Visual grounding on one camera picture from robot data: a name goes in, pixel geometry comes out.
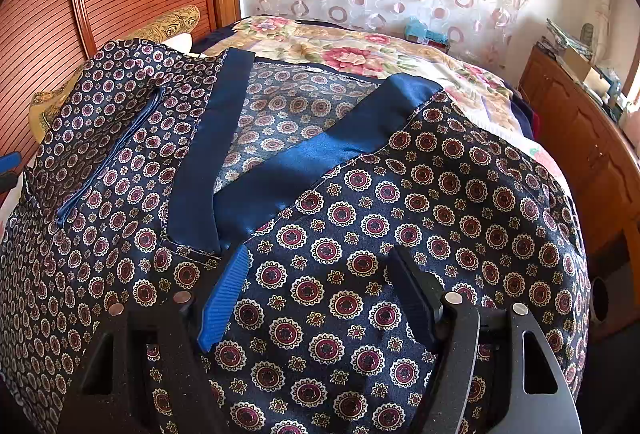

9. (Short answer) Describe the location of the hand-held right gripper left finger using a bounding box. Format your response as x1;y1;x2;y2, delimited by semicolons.
60;244;251;434

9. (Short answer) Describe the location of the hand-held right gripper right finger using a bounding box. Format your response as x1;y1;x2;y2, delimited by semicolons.
387;245;585;434

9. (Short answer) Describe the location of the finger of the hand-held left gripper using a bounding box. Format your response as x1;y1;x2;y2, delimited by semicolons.
0;152;23;193

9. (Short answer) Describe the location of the navy medallion-print silk garment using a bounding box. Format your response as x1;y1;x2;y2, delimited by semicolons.
0;38;593;434

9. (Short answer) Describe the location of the white pillow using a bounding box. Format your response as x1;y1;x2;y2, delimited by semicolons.
164;33;194;53

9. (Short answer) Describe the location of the yellow patterned pillow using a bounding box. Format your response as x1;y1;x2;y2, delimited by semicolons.
29;5;201;146

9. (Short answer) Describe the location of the wooden cabinet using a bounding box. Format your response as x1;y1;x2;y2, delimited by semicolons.
517;45;640;260

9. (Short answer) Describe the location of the teal box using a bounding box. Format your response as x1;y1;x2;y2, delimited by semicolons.
403;17;451;51

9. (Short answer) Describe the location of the beige floral quilt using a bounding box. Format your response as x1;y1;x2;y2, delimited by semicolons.
192;14;528;137

